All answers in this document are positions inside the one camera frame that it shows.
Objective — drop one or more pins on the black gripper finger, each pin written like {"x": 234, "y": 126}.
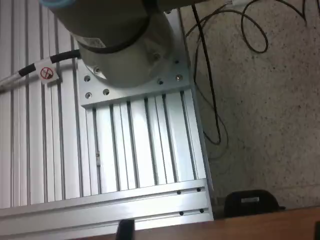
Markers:
{"x": 126, "y": 230}
{"x": 317, "y": 232}

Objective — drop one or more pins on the silver blue UR5e robot arm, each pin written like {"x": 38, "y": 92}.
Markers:
{"x": 112, "y": 37}

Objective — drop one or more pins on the black power adapter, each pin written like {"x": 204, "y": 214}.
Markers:
{"x": 250, "y": 202}

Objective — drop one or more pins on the aluminium profile robot stand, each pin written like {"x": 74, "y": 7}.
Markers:
{"x": 140, "y": 140}

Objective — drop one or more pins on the aluminium mounting plate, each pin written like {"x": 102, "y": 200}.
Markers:
{"x": 140, "y": 90}

